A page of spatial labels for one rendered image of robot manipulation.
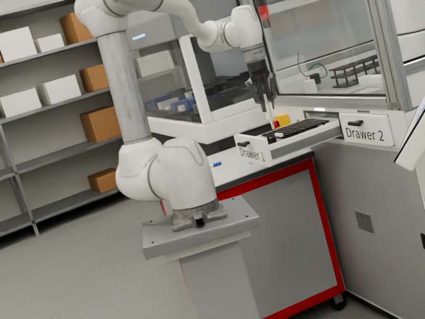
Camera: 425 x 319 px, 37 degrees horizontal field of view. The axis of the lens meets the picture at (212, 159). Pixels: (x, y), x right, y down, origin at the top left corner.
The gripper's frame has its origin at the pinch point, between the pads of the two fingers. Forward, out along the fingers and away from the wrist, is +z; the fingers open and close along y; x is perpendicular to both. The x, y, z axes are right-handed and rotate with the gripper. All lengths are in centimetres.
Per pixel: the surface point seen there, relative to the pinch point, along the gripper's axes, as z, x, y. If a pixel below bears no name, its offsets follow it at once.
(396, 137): 15, -45, 23
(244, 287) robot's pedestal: 45, -42, -42
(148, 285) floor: 100, 137, -45
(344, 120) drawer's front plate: 9.9, -18.1, 21.4
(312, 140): 14.8, -10.4, 9.8
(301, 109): 7.1, 18.3, 22.9
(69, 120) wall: 13, 419, -29
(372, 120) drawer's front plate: 9.2, -36.1, 21.5
